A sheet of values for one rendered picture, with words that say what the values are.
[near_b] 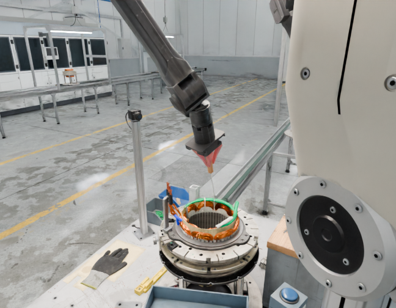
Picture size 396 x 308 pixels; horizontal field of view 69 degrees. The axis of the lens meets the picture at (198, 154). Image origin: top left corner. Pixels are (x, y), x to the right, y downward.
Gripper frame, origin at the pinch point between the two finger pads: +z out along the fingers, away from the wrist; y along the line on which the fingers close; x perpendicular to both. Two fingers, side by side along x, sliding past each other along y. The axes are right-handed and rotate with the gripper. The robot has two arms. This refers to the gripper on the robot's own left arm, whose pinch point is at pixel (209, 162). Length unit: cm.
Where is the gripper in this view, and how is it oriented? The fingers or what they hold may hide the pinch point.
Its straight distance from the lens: 84.4
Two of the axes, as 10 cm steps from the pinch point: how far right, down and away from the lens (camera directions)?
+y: -6.6, 5.6, -5.0
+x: 7.3, 3.3, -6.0
